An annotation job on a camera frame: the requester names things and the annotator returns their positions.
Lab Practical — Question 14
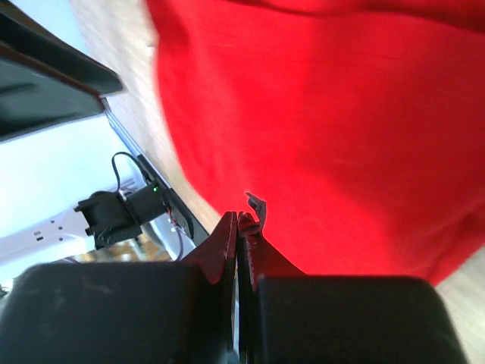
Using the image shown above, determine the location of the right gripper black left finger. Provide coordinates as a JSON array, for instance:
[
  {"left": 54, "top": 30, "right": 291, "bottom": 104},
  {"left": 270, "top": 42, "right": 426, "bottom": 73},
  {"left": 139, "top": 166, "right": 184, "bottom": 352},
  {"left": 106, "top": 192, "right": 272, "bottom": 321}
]
[{"left": 1, "top": 212, "right": 238, "bottom": 363}]

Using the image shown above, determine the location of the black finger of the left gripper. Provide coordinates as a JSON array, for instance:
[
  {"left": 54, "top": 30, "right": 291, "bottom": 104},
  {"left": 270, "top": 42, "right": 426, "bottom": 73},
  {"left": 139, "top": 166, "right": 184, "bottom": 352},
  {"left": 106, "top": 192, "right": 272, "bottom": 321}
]
[
  {"left": 1, "top": 11, "right": 123, "bottom": 96},
  {"left": 1, "top": 44, "right": 105, "bottom": 142}
]

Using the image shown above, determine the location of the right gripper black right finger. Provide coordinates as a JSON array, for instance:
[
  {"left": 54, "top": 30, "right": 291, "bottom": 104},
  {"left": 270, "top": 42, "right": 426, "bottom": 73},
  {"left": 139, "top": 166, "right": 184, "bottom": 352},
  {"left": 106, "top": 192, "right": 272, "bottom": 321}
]
[{"left": 236, "top": 195, "right": 465, "bottom": 363}]

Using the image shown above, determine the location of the red t shirt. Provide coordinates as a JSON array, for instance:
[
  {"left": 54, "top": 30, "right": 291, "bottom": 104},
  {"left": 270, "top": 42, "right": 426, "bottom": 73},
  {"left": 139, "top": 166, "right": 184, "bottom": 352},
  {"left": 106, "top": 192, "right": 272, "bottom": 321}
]
[{"left": 147, "top": 1, "right": 484, "bottom": 284}]

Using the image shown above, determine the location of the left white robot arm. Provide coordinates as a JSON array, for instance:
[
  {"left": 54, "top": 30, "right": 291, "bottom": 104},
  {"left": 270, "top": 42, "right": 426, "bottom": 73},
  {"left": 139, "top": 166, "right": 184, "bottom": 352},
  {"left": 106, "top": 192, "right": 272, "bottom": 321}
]
[{"left": 1, "top": 1, "right": 167, "bottom": 269}]

